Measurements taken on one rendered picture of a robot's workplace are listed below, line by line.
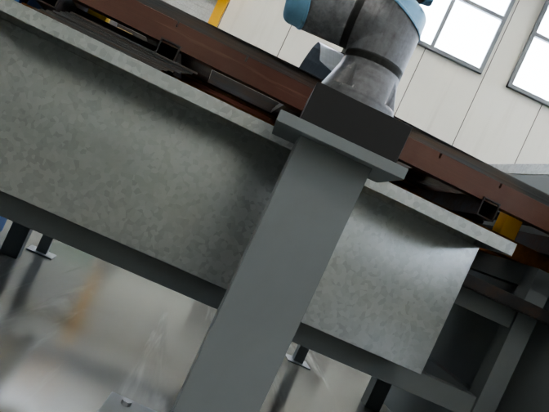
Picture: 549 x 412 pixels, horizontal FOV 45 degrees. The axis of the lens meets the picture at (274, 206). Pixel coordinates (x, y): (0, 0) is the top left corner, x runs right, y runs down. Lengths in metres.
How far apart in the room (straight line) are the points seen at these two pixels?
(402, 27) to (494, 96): 9.55
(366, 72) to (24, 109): 0.78
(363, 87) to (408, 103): 9.19
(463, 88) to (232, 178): 9.21
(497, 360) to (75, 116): 1.25
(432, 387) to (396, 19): 1.02
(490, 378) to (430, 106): 8.72
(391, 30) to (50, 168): 0.81
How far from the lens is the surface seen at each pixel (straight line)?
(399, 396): 2.66
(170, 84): 1.39
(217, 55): 1.61
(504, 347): 1.91
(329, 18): 1.25
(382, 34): 1.24
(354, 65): 1.22
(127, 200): 1.55
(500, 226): 1.99
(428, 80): 10.50
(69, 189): 1.57
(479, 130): 10.64
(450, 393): 1.89
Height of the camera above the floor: 0.52
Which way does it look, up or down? level
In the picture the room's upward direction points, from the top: 25 degrees clockwise
